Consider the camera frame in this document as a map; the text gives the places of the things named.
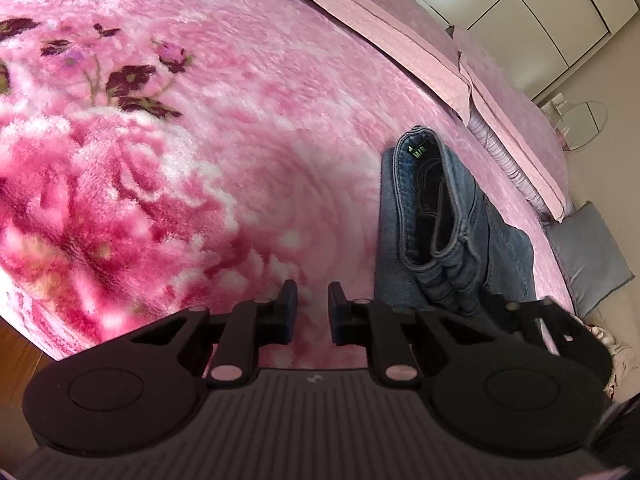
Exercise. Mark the pink floral blanket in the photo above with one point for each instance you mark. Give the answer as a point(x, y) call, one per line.
point(250, 135)

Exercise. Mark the cream wardrobe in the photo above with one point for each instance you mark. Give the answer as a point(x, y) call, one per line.
point(525, 5)

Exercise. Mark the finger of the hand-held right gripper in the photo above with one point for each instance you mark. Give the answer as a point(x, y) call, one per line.
point(530, 317)

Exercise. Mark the striped white pillow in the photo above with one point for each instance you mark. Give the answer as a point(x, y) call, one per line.
point(492, 152)

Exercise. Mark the oval mirror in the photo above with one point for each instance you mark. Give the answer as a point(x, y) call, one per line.
point(582, 120)

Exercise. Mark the crumpled white garment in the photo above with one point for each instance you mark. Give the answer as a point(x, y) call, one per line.
point(607, 340)

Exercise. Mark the light blue jeans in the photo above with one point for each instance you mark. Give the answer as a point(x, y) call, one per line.
point(450, 220)

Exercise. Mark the grey-blue cushion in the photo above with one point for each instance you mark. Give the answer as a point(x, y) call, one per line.
point(590, 255)

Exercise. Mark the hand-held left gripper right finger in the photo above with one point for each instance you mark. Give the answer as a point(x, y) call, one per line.
point(337, 315)

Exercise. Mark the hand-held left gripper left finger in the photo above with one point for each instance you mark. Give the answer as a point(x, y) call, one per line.
point(287, 315)

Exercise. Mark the pink cup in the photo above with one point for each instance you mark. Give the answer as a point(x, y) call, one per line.
point(563, 137)

